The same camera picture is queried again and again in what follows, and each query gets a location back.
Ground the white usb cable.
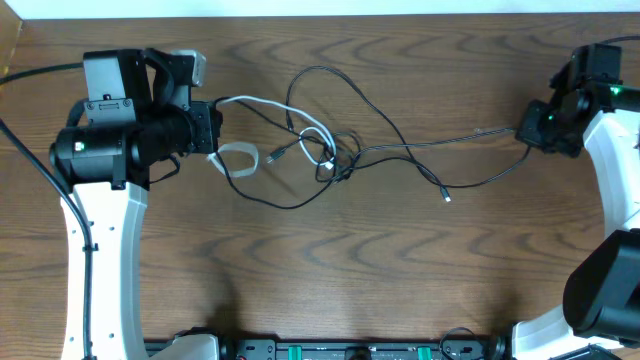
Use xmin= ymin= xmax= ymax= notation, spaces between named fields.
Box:
xmin=206 ymin=94 xmax=338 ymax=179

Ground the thick black usb cable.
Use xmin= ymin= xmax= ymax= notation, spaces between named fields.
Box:
xmin=264 ymin=126 xmax=521 ymax=184

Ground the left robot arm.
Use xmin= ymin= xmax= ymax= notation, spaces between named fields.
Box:
xmin=50 ymin=49 xmax=221 ymax=359

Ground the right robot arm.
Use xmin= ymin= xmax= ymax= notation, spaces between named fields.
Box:
xmin=506 ymin=38 xmax=639 ymax=359

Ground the cardboard side panel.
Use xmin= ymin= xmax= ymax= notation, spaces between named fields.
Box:
xmin=0 ymin=0 xmax=23 ymax=77

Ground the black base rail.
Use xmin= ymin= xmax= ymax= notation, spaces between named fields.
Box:
xmin=144 ymin=327 xmax=512 ymax=360

